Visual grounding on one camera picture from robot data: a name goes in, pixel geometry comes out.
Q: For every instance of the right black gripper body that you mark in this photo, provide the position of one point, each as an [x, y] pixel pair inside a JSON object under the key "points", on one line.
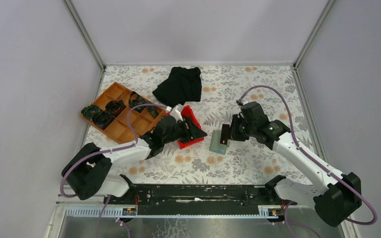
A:
{"points": [[241, 130]]}

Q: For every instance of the rolled dark patterned tie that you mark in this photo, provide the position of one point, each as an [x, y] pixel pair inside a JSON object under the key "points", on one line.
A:
{"points": [[89, 111]]}

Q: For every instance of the red plastic bin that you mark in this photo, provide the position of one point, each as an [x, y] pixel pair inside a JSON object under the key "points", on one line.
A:
{"points": [[187, 112]]}

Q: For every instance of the floral table mat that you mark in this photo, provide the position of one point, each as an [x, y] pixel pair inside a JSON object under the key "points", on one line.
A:
{"points": [[248, 162]]}

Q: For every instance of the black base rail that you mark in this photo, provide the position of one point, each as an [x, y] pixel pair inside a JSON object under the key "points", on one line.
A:
{"points": [[200, 200]]}

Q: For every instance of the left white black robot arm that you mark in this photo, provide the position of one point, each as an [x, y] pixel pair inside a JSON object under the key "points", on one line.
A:
{"points": [[88, 173]]}

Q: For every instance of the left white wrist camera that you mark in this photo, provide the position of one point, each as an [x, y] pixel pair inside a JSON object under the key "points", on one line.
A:
{"points": [[175, 112]]}

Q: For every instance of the wooden divided organizer tray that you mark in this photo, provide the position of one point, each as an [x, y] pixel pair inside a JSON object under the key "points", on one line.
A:
{"points": [[115, 100]]}

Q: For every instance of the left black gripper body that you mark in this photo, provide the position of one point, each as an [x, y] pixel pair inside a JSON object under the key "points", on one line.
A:
{"points": [[178, 134]]}

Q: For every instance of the black cloth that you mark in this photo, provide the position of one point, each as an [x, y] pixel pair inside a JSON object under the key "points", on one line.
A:
{"points": [[182, 85]]}

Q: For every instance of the grey-green card holder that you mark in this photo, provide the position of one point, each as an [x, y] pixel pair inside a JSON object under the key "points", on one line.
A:
{"points": [[216, 146]]}

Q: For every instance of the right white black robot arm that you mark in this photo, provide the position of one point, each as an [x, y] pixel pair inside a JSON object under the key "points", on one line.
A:
{"points": [[333, 195]]}

